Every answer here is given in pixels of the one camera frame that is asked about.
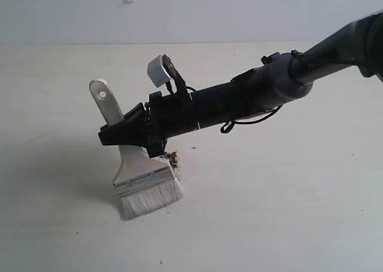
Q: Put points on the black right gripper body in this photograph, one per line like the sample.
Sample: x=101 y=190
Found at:
x=169 y=116

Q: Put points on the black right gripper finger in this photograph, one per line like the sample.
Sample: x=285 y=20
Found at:
x=134 y=129

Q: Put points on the wooden paint brush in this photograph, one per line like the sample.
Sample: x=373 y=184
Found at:
x=143 y=184

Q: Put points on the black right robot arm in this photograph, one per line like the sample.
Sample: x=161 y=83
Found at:
x=248 y=98

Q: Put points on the pile of rice and pellets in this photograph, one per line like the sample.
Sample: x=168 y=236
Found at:
x=174 y=161

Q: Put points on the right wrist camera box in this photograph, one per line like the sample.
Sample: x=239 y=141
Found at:
x=161 y=70

